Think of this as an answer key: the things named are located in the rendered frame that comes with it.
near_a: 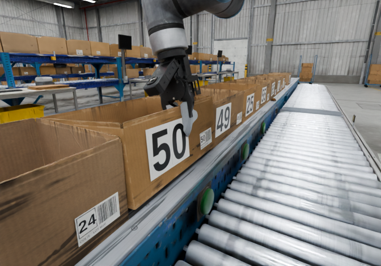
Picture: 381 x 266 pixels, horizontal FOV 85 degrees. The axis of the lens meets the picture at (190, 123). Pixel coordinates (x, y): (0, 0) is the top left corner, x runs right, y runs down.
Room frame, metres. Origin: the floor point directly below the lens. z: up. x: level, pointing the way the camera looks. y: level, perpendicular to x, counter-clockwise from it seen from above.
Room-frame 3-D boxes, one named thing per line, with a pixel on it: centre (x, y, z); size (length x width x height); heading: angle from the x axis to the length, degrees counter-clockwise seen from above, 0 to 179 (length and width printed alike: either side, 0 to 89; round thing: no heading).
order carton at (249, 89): (1.27, -0.24, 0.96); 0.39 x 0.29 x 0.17; 151
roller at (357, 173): (0.87, -0.53, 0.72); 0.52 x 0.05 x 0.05; 61
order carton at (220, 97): (0.93, -0.04, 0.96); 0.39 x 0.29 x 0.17; 151
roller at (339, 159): (0.98, -0.59, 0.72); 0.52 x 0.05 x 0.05; 61
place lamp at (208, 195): (0.49, -0.05, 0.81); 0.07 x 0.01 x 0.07; 151
